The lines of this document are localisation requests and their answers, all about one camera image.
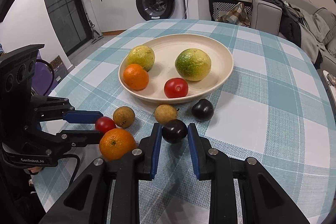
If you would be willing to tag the brown longan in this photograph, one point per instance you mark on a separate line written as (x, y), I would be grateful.
(123, 117)
(165, 113)

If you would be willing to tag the brown longan left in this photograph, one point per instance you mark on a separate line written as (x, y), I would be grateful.
(123, 117)

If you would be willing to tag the black patterned chair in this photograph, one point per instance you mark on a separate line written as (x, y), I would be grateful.
(217, 6)

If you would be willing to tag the dark clothes pile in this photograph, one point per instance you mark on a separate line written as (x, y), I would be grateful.
(292, 23)

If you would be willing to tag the green yellow passion fruit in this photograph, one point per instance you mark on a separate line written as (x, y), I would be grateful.
(193, 64)

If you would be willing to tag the person's left hand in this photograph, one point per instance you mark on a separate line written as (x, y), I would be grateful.
(34, 170)

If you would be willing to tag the black glass door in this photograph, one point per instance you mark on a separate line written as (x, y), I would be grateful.
(70, 23)

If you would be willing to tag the small red cherry tomato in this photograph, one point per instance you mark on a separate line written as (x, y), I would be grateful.
(104, 124)

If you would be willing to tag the small orange mandarin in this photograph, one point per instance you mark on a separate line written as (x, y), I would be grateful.
(135, 77)

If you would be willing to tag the plaid cloth on chair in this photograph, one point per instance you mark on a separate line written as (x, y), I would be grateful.
(237, 16)

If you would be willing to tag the teal checkered tablecloth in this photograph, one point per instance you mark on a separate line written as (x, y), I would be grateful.
(273, 107)

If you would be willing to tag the grey sofa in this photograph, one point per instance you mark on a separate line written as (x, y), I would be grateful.
(328, 48)

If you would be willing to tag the brown longan right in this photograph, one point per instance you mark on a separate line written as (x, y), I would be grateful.
(165, 113)

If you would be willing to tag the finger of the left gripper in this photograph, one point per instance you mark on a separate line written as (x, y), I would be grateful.
(79, 138)
(82, 116)

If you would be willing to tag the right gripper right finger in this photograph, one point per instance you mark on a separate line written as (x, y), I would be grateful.
(263, 200)

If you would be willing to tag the dark purple plum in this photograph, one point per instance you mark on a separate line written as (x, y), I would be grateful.
(174, 131)
(203, 110)

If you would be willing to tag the large orange mandarin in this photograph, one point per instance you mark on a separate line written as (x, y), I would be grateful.
(115, 143)

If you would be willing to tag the cream round plate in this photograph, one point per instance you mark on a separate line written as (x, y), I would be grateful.
(166, 50)

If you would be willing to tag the large red tomato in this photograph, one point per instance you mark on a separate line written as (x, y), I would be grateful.
(176, 88)

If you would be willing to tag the purple bag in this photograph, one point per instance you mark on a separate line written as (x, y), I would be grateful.
(42, 82)

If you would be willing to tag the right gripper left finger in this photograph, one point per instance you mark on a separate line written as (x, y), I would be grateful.
(108, 191)

